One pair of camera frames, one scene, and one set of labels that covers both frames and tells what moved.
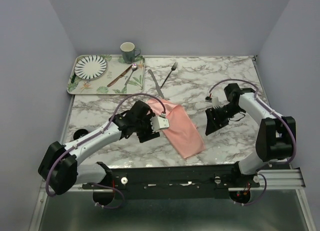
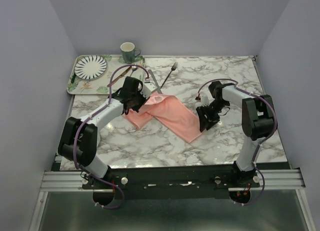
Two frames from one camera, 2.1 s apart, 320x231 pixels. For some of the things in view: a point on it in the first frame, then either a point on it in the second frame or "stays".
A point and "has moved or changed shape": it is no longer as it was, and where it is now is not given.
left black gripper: [143, 137] -> [143, 99]
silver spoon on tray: [134, 67] stays
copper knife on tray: [121, 75] stays
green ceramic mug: [129, 52] stays
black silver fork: [174, 66] stays
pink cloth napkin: [182, 131] has moved or changed shape
